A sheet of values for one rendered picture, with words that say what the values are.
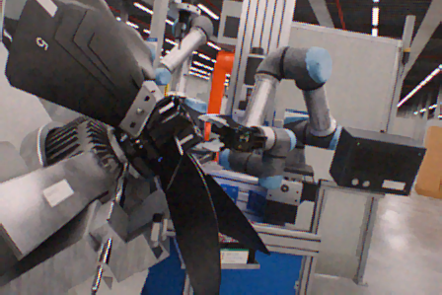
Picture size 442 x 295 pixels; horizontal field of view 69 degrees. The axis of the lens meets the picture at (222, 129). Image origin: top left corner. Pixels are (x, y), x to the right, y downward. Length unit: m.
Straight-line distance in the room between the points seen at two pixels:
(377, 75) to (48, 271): 2.68
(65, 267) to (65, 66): 0.25
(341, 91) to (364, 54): 0.33
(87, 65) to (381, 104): 2.58
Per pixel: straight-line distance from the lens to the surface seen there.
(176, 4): 0.77
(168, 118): 0.62
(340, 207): 2.88
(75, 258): 0.44
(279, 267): 1.29
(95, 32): 0.51
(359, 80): 2.81
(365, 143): 1.17
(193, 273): 0.53
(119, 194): 0.51
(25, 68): 0.42
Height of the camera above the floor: 1.26
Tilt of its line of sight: 4 degrees down
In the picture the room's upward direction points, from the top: 9 degrees clockwise
